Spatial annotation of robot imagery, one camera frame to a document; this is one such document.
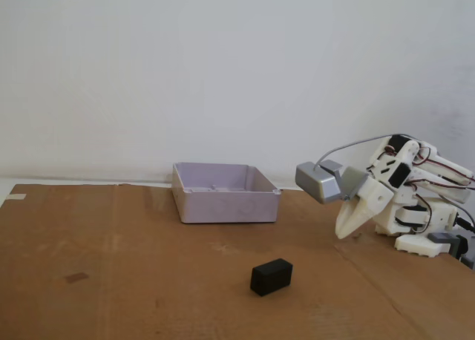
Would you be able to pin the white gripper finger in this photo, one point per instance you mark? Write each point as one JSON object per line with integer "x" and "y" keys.
{"x": 340, "y": 225}
{"x": 358, "y": 219}

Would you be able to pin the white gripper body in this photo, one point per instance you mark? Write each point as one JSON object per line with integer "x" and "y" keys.
{"x": 372, "y": 199}

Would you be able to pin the black rectangular block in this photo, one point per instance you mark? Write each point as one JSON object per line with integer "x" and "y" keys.
{"x": 271, "y": 278}

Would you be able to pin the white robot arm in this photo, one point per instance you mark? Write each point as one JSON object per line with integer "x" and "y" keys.
{"x": 441, "y": 212}

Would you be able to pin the white plastic junction box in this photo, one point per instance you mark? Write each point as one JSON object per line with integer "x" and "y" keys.
{"x": 222, "y": 210}

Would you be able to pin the silver wrist webcam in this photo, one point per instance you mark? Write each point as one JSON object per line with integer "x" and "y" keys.
{"x": 315, "y": 184}

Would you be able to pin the gray table clamp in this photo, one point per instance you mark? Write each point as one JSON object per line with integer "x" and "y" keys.
{"x": 439, "y": 238}

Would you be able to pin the brown cardboard sheet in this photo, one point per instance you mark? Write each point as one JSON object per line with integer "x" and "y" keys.
{"x": 148, "y": 280}

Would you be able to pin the beige masking tape piece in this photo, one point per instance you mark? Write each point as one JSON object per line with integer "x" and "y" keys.
{"x": 16, "y": 197}

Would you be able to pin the gray camera mount bracket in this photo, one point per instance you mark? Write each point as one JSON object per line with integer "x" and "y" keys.
{"x": 354, "y": 182}

